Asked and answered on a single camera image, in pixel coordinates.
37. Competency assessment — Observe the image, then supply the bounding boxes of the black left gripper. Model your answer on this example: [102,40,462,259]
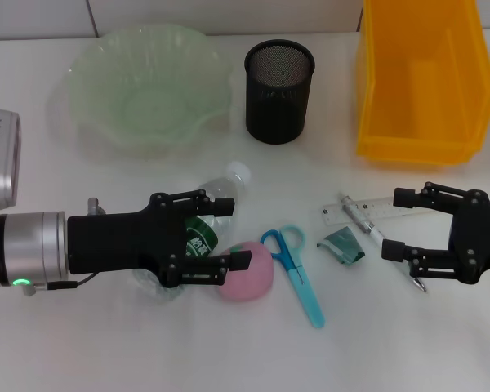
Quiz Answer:
[67,189,236,287]

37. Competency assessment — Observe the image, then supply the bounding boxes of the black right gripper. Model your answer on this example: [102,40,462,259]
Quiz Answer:
[381,181,490,284]

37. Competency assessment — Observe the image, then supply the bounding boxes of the pink toy peach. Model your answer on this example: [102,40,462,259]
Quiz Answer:
[216,240,275,303]

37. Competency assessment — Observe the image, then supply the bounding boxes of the clear green-label water bottle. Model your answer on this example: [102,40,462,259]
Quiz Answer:
[131,161,253,306]

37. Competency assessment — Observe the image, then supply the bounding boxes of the green plastic wrapper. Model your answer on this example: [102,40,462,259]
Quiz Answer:
[316,228,367,269]

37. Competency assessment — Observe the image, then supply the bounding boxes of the white grey ballpoint pen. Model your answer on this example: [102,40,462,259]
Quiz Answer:
[337,192,428,293]

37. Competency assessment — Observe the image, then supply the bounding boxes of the transparent plastic ruler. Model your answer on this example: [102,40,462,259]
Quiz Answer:
[320,194,452,226]

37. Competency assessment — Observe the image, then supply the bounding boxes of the blue scissors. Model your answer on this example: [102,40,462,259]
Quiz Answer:
[260,224,326,330]

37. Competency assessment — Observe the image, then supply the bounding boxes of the black mesh pen holder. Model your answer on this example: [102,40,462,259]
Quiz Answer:
[243,39,316,145]

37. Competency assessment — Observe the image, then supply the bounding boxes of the translucent green fruit plate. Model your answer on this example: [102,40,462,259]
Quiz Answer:
[44,24,236,158]

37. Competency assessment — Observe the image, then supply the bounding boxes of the yellow plastic bin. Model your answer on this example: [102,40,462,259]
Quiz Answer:
[354,0,490,167]

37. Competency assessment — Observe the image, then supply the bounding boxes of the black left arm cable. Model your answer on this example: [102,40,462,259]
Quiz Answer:
[19,271,97,298]

